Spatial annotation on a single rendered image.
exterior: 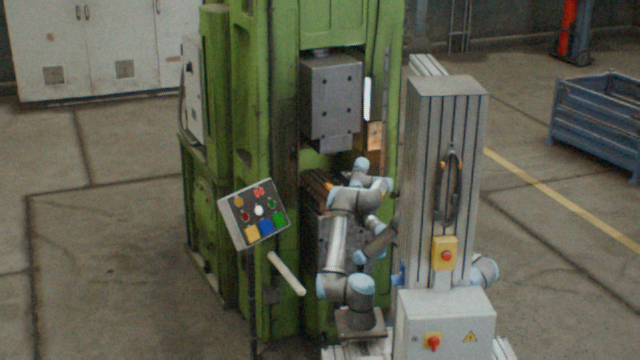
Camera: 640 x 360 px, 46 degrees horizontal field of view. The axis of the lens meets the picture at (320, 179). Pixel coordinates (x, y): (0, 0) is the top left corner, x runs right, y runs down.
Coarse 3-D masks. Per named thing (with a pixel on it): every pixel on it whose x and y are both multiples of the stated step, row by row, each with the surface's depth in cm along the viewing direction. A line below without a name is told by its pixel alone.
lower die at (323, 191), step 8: (312, 168) 463; (320, 168) 465; (304, 176) 455; (312, 176) 453; (328, 176) 455; (312, 184) 444; (320, 184) 444; (336, 184) 444; (304, 192) 443; (312, 192) 437; (320, 192) 434; (328, 192) 434; (320, 200) 427; (320, 208) 427
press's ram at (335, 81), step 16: (304, 64) 399; (320, 64) 398; (336, 64) 398; (352, 64) 400; (304, 80) 402; (320, 80) 395; (336, 80) 400; (352, 80) 404; (304, 96) 406; (320, 96) 399; (336, 96) 403; (352, 96) 408; (304, 112) 409; (320, 112) 403; (336, 112) 407; (352, 112) 412; (304, 128) 413; (320, 128) 407; (336, 128) 411; (352, 128) 416
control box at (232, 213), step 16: (240, 192) 385; (256, 192) 392; (272, 192) 400; (224, 208) 381; (240, 208) 383; (272, 208) 397; (240, 224) 381; (256, 224) 388; (272, 224) 395; (288, 224) 402; (240, 240) 381; (256, 240) 385
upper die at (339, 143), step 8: (304, 136) 428; (336, 136) 413; (344, 136) 415; (352, 136) 418; (312, 144) 420; (320, 144) 411; (328, 144) 413; (336, 144) 415; (344, 144) 417; (320, 152) 412; (328, 152) 415
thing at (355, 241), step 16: (336, 176) 474; (304, 208) 438; (304, 224) 451; (320, 224) 423; (304, 240) 456; (352, 240) 438; (368, 240) 443; (304, 256) 458; (320, 256) 432; (352, 256) 443; (320, 272) 436; (352, 272) 447; (368, 272) 453
